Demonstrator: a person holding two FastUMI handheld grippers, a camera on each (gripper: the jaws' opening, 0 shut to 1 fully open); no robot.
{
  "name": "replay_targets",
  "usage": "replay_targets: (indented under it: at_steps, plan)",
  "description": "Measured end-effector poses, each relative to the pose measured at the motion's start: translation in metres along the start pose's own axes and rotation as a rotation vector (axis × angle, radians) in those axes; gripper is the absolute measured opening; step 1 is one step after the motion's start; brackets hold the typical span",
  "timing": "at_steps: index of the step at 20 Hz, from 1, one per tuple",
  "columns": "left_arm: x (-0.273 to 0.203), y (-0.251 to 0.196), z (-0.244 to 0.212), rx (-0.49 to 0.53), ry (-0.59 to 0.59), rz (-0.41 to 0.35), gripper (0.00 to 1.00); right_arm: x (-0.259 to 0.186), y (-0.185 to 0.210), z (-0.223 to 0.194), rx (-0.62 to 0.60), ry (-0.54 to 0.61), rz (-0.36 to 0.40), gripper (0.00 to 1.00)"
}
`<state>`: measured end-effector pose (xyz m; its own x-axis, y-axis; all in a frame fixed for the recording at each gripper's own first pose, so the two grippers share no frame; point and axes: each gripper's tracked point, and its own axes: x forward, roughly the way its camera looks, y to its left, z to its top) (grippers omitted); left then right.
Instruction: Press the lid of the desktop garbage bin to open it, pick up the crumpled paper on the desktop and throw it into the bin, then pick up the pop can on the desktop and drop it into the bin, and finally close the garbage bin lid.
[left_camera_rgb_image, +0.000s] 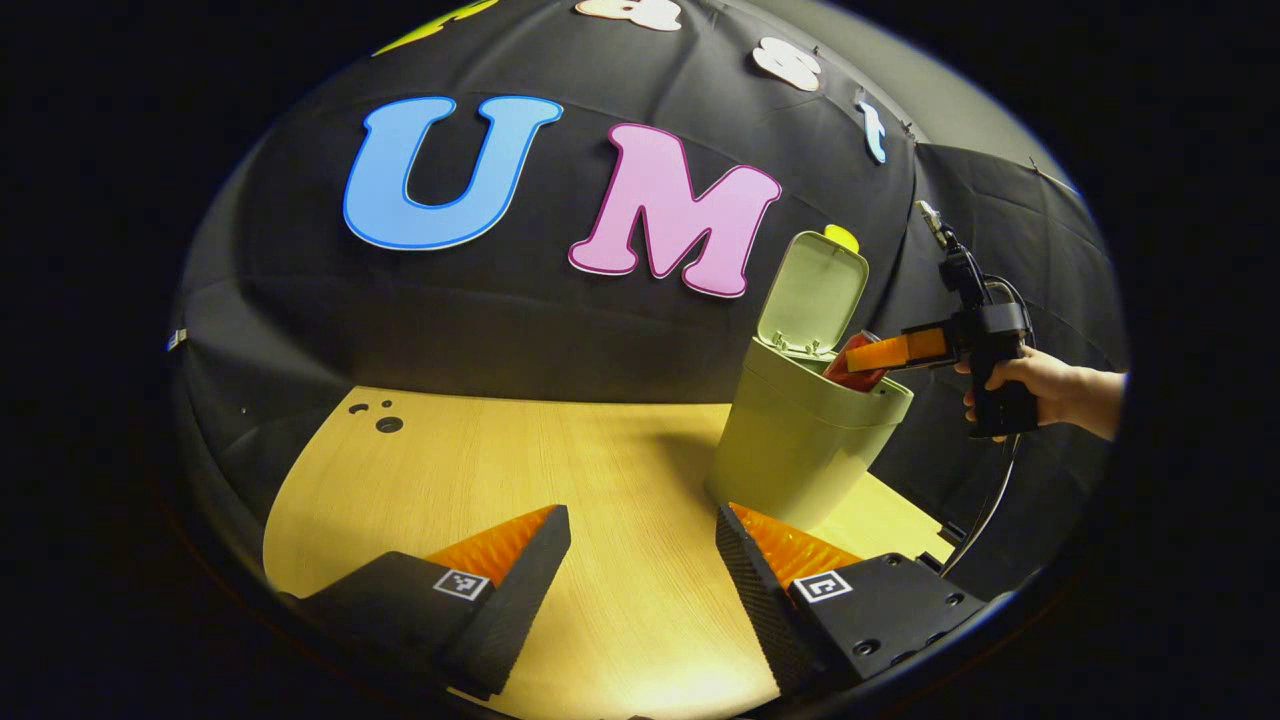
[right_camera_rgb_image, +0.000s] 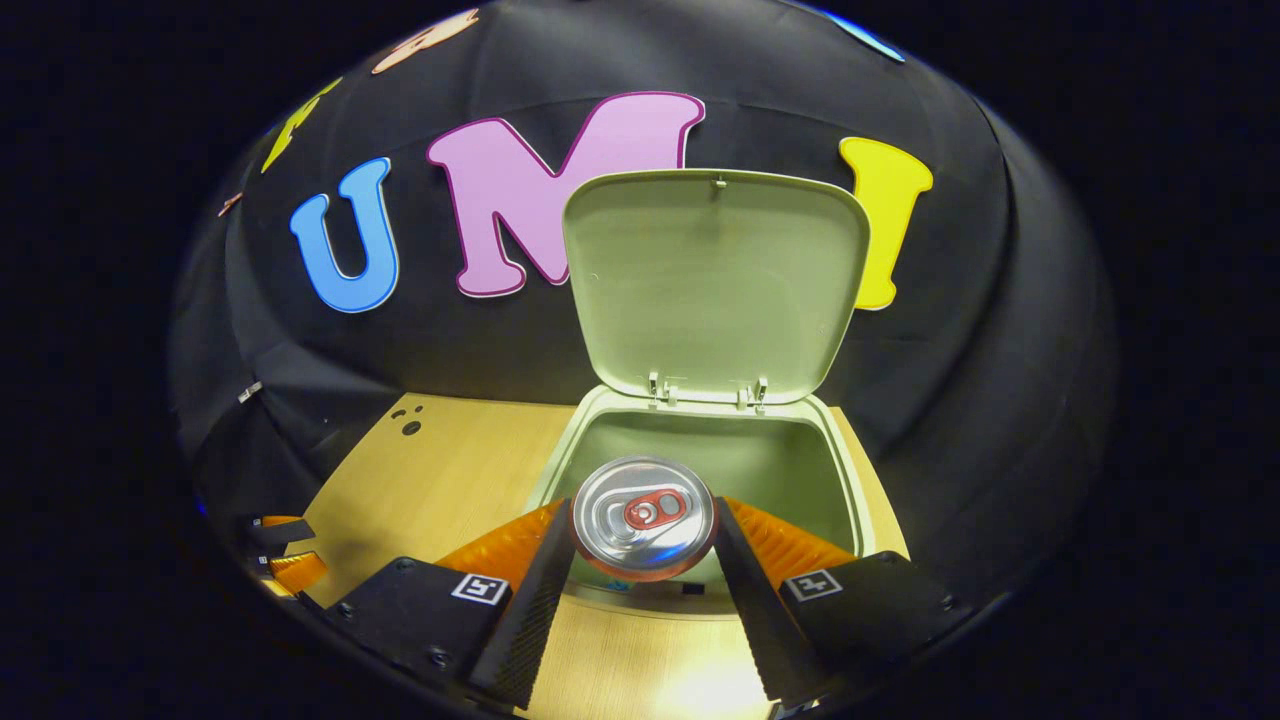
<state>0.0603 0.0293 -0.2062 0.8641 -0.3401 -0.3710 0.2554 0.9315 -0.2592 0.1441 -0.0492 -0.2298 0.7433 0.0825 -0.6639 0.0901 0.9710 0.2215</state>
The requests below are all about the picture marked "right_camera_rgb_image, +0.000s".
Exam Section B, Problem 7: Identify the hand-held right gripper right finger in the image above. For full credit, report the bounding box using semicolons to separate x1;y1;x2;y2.
712;495;966;709

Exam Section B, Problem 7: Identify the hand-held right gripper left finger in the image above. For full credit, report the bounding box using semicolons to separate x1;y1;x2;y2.
325;498;576;713

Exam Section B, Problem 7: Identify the red pop can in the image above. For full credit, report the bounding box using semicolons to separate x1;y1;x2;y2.
570;455;719;584

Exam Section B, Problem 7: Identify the pale green desktop garbage bin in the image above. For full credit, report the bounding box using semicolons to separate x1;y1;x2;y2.
525;168;876;621

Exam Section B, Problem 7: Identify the wooden desktop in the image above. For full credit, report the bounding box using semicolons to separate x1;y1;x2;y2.
290;392;911;720

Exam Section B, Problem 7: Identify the black backdrop cloth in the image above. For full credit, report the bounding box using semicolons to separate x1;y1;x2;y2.
168;0;1116;621

